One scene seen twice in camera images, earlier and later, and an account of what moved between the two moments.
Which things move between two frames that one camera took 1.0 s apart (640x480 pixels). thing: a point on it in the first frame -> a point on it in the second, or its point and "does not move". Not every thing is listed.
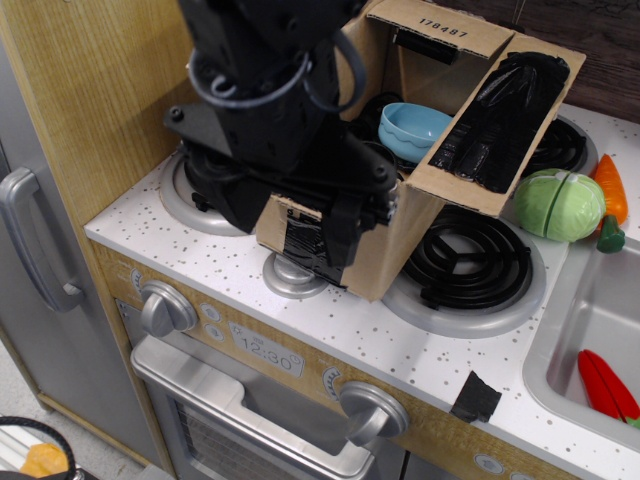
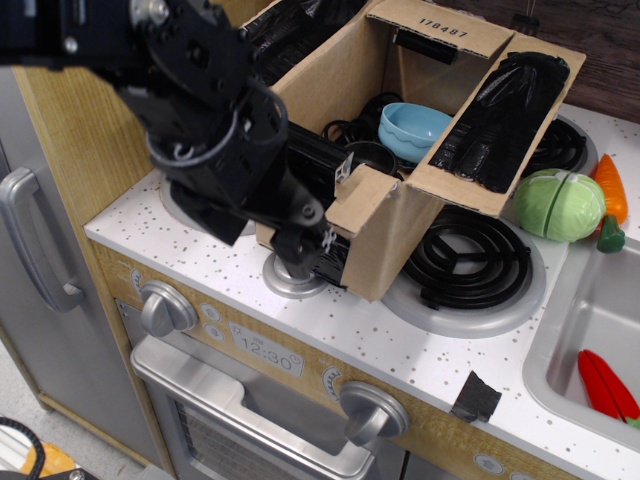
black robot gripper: [283, 144] -> [285, 179]
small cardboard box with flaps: [460, 109] does not move
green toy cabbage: [559, 205] does not move
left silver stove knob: [166, 309] does not move
